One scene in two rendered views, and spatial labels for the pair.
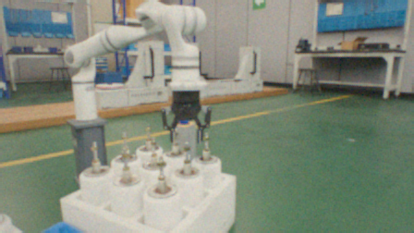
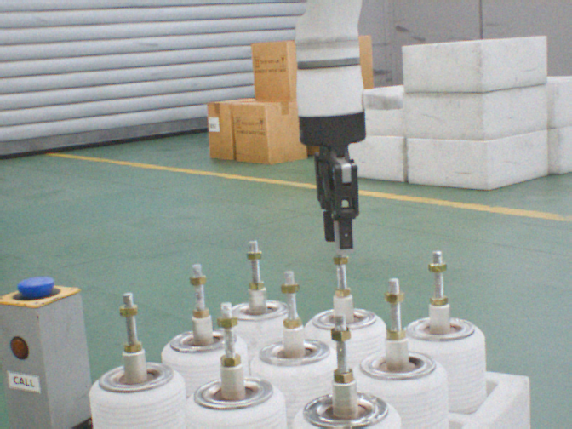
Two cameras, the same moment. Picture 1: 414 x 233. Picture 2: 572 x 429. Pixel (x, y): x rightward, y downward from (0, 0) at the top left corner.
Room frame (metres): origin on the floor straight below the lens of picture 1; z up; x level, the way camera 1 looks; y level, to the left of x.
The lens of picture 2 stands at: (0.70, 1.05, 0.57)
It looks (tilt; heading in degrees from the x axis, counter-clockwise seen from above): 11 degrees down; 273
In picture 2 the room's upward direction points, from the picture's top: 4 degrees counter-clockwise
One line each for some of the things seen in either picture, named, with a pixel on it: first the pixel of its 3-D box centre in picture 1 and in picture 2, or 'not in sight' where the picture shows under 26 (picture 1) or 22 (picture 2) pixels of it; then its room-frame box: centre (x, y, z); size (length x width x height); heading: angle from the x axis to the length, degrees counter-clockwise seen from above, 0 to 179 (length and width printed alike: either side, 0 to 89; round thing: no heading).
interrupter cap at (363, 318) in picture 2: (187, 173); (344, 320); (0.69, 0.05, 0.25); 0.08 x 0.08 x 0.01
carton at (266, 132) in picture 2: not in sight; (269, 130); (0.98, -3.54, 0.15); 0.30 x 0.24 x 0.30; 129
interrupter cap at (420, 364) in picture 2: (127, 180); (397, 366); (0.64, 0.21, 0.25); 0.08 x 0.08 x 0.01
